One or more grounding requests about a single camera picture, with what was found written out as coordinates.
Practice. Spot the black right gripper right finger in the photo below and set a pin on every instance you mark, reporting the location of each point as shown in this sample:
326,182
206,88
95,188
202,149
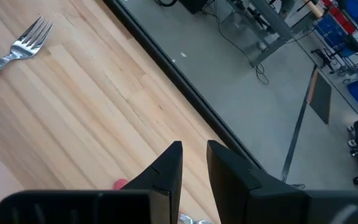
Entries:
275,205

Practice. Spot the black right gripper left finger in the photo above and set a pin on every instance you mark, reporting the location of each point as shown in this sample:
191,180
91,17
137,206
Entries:
104,208

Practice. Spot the small striped-edge black mat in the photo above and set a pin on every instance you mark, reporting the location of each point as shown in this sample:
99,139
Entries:
322,96

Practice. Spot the grey table legs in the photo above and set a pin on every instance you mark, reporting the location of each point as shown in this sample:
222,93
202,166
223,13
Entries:
275,23

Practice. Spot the red storage bin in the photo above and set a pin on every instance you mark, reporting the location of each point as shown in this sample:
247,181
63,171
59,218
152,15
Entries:
342,18

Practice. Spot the wooden roll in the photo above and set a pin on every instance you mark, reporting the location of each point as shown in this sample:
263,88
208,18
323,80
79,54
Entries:
314,7

